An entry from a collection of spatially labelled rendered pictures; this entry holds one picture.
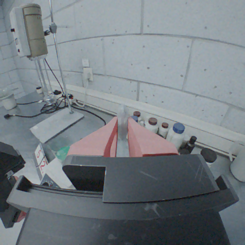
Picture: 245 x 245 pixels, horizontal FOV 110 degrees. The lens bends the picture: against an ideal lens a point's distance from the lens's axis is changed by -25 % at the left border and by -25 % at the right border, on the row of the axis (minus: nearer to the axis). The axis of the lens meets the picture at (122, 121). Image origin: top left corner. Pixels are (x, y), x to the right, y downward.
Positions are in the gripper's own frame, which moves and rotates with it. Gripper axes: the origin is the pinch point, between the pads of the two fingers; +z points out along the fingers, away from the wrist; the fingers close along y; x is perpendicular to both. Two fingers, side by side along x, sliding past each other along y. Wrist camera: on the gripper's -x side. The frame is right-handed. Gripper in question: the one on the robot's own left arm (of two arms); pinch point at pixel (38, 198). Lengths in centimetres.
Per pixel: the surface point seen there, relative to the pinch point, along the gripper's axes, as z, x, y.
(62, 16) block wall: -15, -78, 60
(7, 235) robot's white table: 1.0, 21.2, 6.3
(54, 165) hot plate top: 6.9, -6.7, 7.3
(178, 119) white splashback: 29, -47, -22
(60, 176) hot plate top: 6.4, -5.6, 2.1
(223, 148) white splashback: 35, -43, -47
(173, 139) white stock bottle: 24.1, -34.8, -22.4
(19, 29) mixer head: -23, -40, 37
